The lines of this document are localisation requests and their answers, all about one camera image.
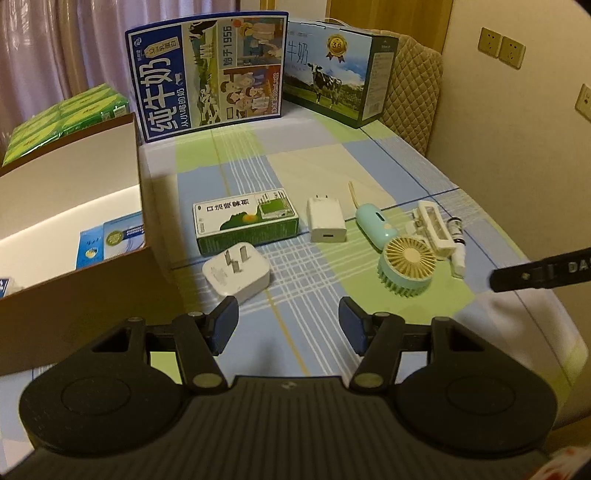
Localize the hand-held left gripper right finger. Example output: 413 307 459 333
338 296 488 393

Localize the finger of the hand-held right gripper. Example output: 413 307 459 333
489 247 591 293

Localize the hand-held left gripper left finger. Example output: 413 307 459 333
92 295 241 393

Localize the white plug adapter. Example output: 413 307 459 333
202 243 272 297

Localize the small white spray bottle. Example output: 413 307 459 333
445 216 467 278

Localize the teal handheld fan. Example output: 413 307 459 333
348 181 436 296

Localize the small green box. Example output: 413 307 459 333
192 189 300 257

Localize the white plastic holder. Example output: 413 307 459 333
412 199 456 260

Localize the blue medicine box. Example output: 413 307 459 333
103 213 149 257

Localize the brown storage box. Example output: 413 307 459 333
0 113 175 377

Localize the blue tube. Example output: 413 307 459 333
76 228 107 271

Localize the white charger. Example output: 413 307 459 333
307 194 347 243

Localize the red white printed cloth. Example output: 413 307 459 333
539 442 591 480

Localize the beige quilted chair cover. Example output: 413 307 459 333
380 34 444 156

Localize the blue milk carton box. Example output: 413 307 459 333
125 11 290 144

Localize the green cow print milk box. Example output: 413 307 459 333
282 18 400 129

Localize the green shrink-wrapped carton pack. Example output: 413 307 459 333
0 83 130 167

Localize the wooden door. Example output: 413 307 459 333
327 0 459 40

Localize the pink curtain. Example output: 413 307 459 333
0 0 243 139

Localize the gold wall socket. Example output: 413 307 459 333
477 26 502 59
500 35 527 70
574 83 591 121

